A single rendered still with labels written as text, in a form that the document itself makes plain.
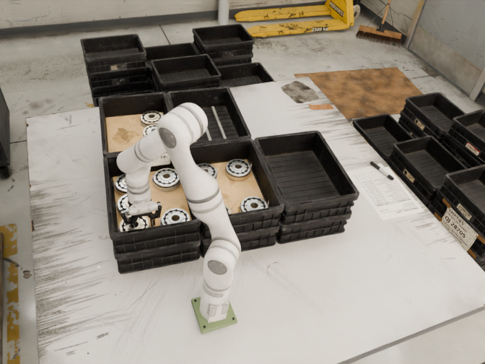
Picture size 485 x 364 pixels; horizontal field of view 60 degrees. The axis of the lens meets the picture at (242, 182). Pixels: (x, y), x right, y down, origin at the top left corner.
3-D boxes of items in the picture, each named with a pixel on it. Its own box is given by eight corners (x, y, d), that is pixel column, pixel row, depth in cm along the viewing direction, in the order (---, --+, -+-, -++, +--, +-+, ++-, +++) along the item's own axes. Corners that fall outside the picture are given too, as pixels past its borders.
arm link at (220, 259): (234, 263, 116) (226, 298, 128) (244, 239, 123) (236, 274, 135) (202, 252, 118) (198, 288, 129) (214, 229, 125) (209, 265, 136)
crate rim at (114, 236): (103, 160, 163) (102, 155, 161) (181, 150, 170) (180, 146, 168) (110, 242, 136) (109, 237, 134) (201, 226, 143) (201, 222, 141)
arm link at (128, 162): (109, 159, 126) (126, 146, 115) (132, 146, 131) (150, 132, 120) (123, 179, 127) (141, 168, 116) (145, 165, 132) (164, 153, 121)
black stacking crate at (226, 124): (250, 159, 184) (252, 138, 176) (182, 167, 177) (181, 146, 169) (226, 107, 211) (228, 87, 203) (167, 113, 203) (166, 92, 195)
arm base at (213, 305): (230, 317, 141) (237, 287, 129) (203, 324, 138) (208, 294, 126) (221, 294, 147) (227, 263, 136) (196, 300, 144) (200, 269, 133)
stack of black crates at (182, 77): (206, 107, 324) (207, 53, 292) (219, 131, 304) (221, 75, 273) (154, 115, 311) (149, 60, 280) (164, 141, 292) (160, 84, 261)
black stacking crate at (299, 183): (352, 216, 165) (360, 196, 157) (281, 229, 157) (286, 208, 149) (313, 151, 191) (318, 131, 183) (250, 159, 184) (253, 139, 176)
